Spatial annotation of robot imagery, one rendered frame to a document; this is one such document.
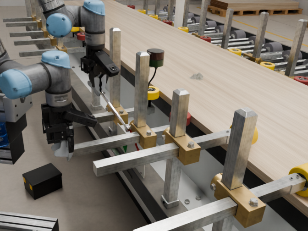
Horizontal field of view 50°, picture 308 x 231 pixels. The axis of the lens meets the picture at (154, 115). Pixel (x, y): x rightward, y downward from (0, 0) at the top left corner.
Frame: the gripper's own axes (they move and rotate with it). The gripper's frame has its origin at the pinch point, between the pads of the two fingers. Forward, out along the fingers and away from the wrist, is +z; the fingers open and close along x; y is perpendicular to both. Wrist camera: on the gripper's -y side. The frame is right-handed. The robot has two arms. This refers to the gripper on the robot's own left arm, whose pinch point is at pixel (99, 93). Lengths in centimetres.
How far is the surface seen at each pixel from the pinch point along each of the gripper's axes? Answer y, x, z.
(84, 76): 82, -52, 30
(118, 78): -0.9, -8.9, -4.6
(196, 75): -12, -50, 1
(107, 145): -22.7, 15.4, 7.2
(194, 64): 1, -66, 2
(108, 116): -2.5, -2.4, 10.3
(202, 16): 49, -141, -8
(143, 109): -24.3, -0.1, -2.0
